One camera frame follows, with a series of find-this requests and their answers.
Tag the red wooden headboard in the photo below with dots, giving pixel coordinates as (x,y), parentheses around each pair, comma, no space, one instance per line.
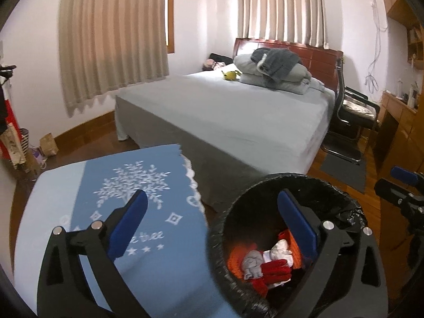
(318,59)

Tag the pink plush toy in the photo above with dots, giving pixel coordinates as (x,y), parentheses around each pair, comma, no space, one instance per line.
(210,64)

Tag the white bottle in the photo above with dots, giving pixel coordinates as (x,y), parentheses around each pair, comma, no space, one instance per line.
(413,96)

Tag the wooden window frame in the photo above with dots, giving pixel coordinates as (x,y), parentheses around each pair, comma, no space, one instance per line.
(170,13)

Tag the dark grey blanket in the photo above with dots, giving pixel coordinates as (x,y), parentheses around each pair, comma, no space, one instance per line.
(278,61)

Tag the white cloth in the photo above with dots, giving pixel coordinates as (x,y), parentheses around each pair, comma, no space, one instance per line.
(278,251)

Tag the grey floor mat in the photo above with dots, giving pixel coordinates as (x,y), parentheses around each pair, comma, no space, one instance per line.
(344,172)

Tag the brown paper bag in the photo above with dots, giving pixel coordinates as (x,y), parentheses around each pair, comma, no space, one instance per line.
(48,145)

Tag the black lined trash bin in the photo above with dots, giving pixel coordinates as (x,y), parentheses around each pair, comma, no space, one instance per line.
(298,180)

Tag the striped bag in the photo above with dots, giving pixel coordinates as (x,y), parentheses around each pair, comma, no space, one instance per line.
(25,140)

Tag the black office chair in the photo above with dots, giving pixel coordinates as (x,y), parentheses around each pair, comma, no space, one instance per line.
(356,116)

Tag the canvas tote bag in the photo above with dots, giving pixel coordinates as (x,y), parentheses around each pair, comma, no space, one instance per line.
(13,145)

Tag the light grey folded duvet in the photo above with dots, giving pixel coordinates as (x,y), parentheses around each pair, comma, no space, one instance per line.
(245,64)

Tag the beige pleated curtain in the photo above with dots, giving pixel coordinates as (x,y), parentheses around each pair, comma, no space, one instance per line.
(112,39)
(288,6)

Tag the black clothes hangers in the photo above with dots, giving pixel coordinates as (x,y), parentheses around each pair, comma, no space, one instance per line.
(7,69)

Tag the bed with grey sheet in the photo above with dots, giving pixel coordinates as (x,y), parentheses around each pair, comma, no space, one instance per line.
(232,119)

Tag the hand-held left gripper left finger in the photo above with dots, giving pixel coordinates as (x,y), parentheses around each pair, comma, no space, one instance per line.
(129,225)

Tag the wooden wall shelf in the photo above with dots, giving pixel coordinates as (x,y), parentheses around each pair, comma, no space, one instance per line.
(402,6)

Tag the grey sock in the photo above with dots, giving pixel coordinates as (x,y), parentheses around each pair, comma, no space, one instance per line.
(251,261)

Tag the black bag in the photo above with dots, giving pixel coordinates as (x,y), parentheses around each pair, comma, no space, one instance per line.
(221,58)

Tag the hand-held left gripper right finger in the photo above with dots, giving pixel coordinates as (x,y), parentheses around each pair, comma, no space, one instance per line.
(298,227)

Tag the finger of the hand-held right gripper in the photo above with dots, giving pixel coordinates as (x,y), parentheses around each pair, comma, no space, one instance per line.
(391,190)
(405,174)

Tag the purple and white bag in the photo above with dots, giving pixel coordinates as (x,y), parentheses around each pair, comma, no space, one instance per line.
(38,157)

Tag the blue tree print tablecloth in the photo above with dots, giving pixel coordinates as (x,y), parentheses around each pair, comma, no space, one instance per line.
(99,172)

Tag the wooden desk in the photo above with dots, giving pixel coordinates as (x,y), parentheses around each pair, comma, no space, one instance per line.
(400,129)

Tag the yellow plush toy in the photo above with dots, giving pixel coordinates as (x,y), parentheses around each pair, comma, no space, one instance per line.
(230,75)

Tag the red knit glove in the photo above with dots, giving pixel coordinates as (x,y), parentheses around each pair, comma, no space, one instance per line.
(275,270)

